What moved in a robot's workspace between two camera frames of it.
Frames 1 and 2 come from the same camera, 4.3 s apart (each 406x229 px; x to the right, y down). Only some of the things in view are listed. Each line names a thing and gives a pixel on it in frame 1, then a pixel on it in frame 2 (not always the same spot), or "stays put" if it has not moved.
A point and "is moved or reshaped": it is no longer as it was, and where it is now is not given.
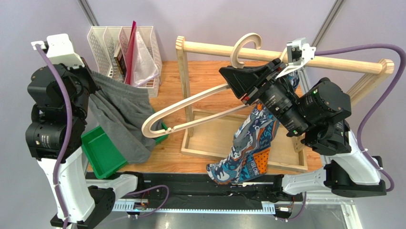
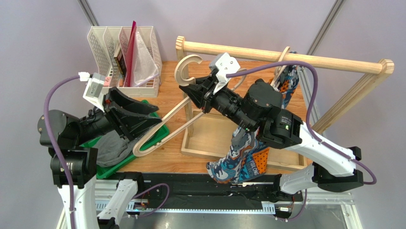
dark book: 121,62 stays put
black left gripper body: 84,74 to 112,117
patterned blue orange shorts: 252,140 stays put
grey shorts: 121,110 is moved or reshaped
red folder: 129,54 stays put
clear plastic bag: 145,68 stays put
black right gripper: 259,82 to 207,96
